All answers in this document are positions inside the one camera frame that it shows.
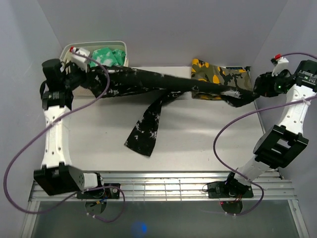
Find purple cable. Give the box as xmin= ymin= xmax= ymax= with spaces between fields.
xmin=198 ymin=52 xmax=317 ymax=216
xmin=3 ymin=53 xmax=126 ymax=223

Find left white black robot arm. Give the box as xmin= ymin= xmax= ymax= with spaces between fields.
xmin=34 ymin=59 xmax=105 ymax=198

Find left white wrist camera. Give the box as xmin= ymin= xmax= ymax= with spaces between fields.
xmin=69 ymin=46 xmax=91 ymax=72

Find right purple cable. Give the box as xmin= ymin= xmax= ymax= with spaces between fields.
xmin=198 ymin=52 xmax=317 ymax=216

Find cream perforated plastic basket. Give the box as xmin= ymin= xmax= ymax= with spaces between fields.
xmin=60 ymin=41 xmax=128 ymax=97

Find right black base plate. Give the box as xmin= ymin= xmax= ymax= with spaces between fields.
xmin=207 ymin=181 xmax=254 ymax=198

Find folded camouflage trousers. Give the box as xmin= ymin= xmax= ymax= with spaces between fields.
xmin=191 ymin=59 xmax=256 ymax=107

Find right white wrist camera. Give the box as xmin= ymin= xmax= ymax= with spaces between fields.
xmin=270 ymin=54 xmax=289 ymax=76

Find black white tie-dye trousers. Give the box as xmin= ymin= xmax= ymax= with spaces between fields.
xmin=81 ymin=66 xmax=260 ymax=157

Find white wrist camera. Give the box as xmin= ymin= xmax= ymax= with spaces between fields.
xmin=69 ymin=46 xmax=91 ymax=72
xmin=270 ymin=54 xmax=289 ymax=76

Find green white tie-dye garment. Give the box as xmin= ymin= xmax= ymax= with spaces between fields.
xmin=92 ymin=48 xmax=126 ymax=67

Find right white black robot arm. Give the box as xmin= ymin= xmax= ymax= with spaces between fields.
xmin=223 ymin=57 xmax=317 ymax=197

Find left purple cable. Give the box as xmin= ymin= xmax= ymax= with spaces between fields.
xmin=3 ymin=53 xmax=126 ymax=223

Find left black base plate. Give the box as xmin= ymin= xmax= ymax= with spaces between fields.
xmin=76 ymin=183 xmax=121 ymax=200

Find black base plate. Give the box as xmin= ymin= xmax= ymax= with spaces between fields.
xmin=76 ymin=183 xmax=121 ymax=200
xmin=207 ymin=181 xmax=254 ymax=198

